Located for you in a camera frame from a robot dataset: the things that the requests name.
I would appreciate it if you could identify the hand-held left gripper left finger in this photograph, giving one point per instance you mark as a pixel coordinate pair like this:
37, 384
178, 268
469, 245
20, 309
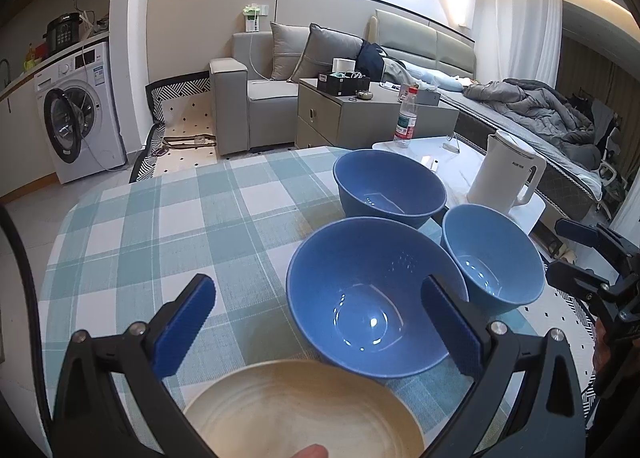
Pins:
185, 323

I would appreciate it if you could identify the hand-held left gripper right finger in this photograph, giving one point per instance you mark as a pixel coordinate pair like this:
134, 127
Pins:
452, 328

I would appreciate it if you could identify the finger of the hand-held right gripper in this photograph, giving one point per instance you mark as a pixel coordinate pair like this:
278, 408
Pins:
570, 275
575, 229

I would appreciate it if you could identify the blue bowl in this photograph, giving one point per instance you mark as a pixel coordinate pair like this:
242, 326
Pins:
390, 183
492, 248
350, 278

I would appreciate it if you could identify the cream plate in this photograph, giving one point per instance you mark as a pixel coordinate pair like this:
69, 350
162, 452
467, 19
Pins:
280, 408

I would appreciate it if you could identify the person's left hand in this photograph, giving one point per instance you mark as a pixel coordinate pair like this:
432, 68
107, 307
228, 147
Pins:
310, 452

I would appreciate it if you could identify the white electric kettle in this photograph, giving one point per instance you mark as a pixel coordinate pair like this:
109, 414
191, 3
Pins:
500, 173

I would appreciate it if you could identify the checked tablecloth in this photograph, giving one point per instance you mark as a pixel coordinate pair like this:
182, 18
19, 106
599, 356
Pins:
150, 218

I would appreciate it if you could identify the grey down jacket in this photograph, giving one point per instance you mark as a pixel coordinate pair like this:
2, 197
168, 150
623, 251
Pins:
540, 113

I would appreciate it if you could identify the bed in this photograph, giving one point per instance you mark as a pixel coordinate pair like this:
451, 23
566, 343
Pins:
500, 133

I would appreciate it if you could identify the clear small stand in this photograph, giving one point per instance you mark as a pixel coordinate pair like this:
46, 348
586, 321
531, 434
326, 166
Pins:
451, 145

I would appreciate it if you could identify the floor power strip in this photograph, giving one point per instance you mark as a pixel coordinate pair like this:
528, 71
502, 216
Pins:
197, 140

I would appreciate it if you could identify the grey box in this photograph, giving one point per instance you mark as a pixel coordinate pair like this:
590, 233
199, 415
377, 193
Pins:
427, 97

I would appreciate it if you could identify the clear water bottle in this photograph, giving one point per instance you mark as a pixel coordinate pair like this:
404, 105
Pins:
406, 118

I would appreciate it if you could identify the light blue pillow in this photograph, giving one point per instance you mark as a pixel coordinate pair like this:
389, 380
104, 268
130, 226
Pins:
435, 75

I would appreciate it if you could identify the white curtain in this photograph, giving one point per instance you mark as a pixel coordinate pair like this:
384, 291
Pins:
520, 23

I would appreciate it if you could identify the grey sofa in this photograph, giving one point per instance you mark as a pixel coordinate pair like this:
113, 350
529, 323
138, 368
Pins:
235, 103

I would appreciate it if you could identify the grey side cabinet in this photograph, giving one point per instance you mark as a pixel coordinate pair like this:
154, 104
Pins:
350, 123

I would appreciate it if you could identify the white washing machine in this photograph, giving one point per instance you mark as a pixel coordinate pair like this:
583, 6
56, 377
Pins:
80, 118

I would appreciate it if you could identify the padded bed headboard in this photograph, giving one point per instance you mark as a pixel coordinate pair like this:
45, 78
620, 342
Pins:
425, 43

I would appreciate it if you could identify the small grey pouch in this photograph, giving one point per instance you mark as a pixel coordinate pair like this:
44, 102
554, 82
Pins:
361, 95

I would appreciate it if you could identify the dark blue clothing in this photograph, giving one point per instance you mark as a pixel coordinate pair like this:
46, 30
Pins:
370, 58

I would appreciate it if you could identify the black box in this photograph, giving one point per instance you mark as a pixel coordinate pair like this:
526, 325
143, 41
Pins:
342, 84

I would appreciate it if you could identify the grey pillow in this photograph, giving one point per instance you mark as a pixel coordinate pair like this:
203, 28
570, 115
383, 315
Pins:
285, 53
325, 53

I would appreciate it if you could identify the yellow oil bottle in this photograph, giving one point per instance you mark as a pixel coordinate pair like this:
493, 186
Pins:
32, 55

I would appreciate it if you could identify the kitchen faucet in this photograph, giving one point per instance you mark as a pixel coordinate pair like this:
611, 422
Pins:
4, 73

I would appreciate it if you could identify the black pressure cooker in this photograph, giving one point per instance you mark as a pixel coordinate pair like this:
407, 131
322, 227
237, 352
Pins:
64, 33

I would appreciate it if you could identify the wall outlet with charger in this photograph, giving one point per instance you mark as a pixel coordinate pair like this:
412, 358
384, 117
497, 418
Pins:
252, 18

